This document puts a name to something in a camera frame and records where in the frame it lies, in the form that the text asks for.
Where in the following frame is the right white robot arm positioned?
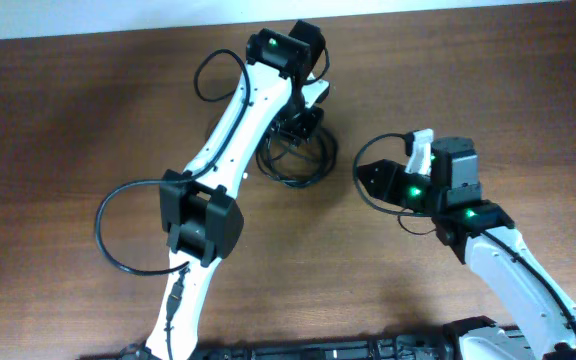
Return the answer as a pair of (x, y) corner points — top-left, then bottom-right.
(352, 133), (576, 359)

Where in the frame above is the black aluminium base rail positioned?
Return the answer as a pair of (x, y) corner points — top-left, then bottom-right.
(77, 319), (539, 360)

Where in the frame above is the black cable bundle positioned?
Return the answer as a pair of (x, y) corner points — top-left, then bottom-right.
(255, 117), (339, 189)

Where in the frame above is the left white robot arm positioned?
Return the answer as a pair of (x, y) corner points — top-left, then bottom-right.
(136, 21), (329, 359)

